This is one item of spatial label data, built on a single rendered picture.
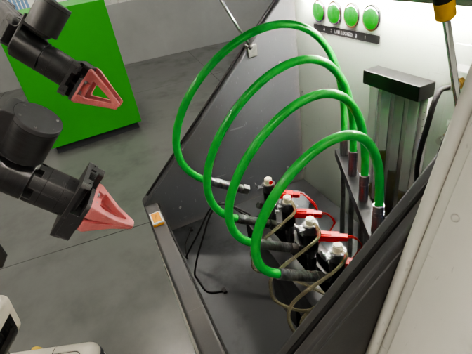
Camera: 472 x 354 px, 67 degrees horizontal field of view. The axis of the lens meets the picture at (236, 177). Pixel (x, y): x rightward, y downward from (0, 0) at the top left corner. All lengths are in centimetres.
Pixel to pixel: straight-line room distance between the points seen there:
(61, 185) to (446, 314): 50
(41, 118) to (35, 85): 341
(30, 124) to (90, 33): 338
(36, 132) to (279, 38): 74
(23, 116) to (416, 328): 55
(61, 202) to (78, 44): 336
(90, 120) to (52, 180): 349
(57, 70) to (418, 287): 67
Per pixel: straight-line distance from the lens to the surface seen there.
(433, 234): 48
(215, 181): 72
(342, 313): 53
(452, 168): 45
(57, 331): 224
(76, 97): 73
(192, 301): 78
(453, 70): 48
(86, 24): 384
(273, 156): 116
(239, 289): 94
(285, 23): 69
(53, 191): 54
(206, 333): 73
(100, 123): 405
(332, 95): 57
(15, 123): 49
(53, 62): 75
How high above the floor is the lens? 154
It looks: 33 degrees down
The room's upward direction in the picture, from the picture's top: 10 degrees counter-clockwise
